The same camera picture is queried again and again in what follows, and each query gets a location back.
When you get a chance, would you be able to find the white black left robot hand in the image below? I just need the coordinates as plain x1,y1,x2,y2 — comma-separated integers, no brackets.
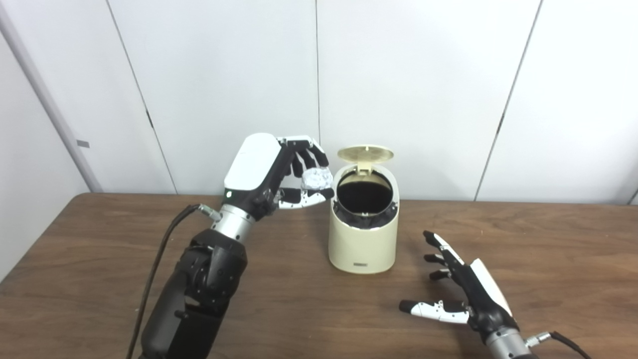
223,133,335,220

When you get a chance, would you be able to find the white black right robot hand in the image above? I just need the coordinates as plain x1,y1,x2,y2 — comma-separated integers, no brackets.
399,230,520,345

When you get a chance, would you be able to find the white paper ball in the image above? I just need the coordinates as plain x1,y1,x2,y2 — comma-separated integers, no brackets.
301,168,333,190

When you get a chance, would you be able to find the cream round bin lid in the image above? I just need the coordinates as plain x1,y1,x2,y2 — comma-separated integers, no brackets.
337,145,394,175

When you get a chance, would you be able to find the black bin liner bag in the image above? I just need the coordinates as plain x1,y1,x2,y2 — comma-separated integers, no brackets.
333,170,399,229

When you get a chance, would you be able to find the cream-colored bin body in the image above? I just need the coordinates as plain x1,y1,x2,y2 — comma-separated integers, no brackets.
328,165,400,274

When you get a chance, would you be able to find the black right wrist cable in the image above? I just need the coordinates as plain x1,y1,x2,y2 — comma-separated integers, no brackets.
524,331,594,359

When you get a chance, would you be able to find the grey wall corner post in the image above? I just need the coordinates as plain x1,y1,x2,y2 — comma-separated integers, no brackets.
0,0,103,193

